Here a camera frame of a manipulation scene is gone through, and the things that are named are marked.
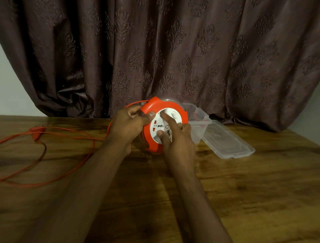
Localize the person's right hand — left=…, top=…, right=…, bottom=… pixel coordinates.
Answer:
left=156, top=111, right=196, bottom=176

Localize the person's left hand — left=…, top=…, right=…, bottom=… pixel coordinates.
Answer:
left=107, top=105, right=156, bottom=156

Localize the orange extension cord reel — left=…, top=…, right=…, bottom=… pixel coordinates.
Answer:
left=139, top=96, right=189, bottom=154

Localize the person's right forearm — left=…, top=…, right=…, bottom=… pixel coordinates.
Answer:
left=171, top=168, right=233, bottom=243

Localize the person's left forearm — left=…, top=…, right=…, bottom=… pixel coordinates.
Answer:
left=17, top=139, right=132, bottom=243

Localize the clear plastic container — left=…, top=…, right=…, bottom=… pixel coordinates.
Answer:
left=182, top=103, right=212, bottom=144

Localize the clear plastic lid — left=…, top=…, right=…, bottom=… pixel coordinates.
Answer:
left=201, top=120, right=256, bottom=160

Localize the brown patterned curtain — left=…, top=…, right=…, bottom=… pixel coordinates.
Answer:
left=0, top=0, right=320, bottom=132

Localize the orange plug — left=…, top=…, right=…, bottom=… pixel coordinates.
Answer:
left=29, top=126, right=47, bottom=142

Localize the orange power cable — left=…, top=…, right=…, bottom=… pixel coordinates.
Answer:
left=0, top=100, right=150, bottom=188

